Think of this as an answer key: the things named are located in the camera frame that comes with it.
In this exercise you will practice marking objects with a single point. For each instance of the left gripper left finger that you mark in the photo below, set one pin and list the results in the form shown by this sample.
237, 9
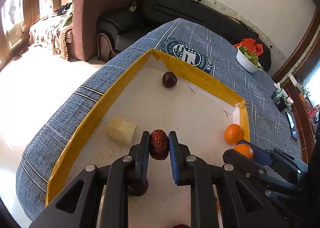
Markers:
140, 154

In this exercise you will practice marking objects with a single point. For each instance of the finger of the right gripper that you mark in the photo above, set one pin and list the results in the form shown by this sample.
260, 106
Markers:
240, 162
261, 156

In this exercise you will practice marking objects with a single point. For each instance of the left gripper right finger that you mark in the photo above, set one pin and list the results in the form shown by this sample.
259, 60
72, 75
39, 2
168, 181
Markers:
178, 154

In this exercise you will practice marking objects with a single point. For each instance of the small orange tangerine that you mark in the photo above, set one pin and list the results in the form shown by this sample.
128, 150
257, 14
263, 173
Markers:
233, 134

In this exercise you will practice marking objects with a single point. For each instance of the wrinkled red date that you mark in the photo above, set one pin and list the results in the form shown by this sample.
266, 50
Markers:
158, 145

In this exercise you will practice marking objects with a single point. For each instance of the pale banana chunk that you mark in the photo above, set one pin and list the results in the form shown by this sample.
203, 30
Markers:
121, 131

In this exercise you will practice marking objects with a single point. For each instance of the dark red plum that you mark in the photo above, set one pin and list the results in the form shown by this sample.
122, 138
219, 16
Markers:
138, 188

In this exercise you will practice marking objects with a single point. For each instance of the black smartphone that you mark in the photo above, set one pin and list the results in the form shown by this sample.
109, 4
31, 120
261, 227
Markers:
293, 129

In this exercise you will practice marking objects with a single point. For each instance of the black box device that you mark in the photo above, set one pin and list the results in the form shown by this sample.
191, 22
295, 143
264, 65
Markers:
281, 105

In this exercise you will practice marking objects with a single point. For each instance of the yellow taped cardboard tray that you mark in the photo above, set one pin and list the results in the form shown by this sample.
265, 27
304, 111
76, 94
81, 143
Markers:
199, 109

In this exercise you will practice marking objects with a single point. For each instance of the small dark plum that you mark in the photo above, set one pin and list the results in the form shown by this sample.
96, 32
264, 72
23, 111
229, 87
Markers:
169, 80

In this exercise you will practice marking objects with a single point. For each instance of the dark plum by tangerine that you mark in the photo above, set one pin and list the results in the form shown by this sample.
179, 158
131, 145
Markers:
181, 226

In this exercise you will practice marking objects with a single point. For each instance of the white bowl of greens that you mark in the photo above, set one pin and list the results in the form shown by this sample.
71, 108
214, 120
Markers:
248, 61

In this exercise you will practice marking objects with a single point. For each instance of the blue plaid tablecloth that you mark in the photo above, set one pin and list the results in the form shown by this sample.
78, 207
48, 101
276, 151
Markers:
181, 39

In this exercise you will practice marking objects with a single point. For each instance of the red plastic bag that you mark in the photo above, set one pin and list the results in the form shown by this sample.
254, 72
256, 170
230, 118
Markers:
251, 45

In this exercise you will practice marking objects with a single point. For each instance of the black leather sofa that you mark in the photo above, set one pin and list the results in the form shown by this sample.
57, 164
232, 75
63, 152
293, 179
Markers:
120, 28

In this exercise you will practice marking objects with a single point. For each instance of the patterned side table cloth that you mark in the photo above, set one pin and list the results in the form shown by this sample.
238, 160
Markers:
51, 32

